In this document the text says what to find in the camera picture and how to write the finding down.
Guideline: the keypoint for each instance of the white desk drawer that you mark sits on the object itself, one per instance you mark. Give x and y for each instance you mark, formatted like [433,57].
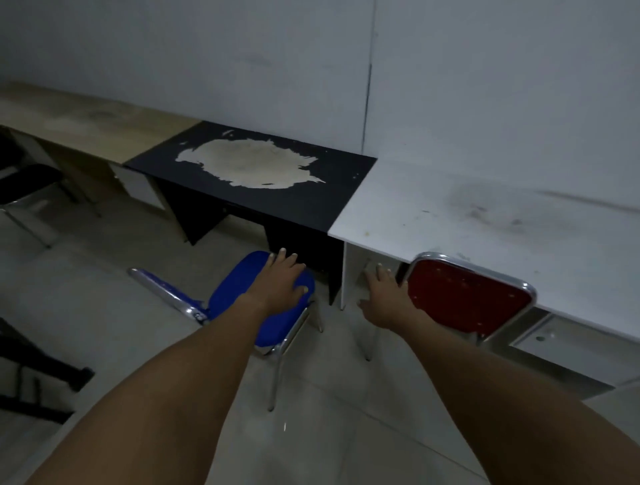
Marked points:
[575,349]

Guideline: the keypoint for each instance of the black chair with metal legs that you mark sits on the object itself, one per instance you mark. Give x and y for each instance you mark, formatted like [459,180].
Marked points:
[25,185]

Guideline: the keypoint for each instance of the red padded chrome chair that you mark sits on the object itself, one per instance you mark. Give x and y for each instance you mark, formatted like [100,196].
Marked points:
[465,300]

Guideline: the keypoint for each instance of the blue padded chrome chair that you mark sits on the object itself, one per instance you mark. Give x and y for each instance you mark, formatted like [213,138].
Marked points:
[235,295]

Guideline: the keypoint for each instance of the person's right hand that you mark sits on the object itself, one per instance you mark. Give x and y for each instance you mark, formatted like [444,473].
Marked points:
[390,305]

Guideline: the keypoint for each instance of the black desk with worn top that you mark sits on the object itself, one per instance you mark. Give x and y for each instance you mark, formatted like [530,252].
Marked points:
[300,195]

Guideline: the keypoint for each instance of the person's left hand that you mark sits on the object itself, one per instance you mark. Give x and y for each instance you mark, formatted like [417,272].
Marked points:
[280,285]

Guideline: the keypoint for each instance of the person's right thumb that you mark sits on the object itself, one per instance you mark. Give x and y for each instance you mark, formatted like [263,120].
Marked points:
[365,306]

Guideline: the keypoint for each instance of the person's right forearm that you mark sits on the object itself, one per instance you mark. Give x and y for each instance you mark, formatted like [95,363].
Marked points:
[510,409]

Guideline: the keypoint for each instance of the black metal frame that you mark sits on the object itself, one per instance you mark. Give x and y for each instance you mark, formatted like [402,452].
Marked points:
[35,364]

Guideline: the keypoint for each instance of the person's left forearm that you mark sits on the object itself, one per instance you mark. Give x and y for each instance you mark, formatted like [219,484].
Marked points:
[165,399]

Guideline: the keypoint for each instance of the person's left thumb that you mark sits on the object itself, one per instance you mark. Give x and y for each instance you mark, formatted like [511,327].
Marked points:
[302,290]

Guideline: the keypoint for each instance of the light wooden desk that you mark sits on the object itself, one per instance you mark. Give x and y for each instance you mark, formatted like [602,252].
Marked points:
[95,125]

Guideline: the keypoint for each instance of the white desk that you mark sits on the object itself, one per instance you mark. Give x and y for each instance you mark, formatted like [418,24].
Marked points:
[500,230]

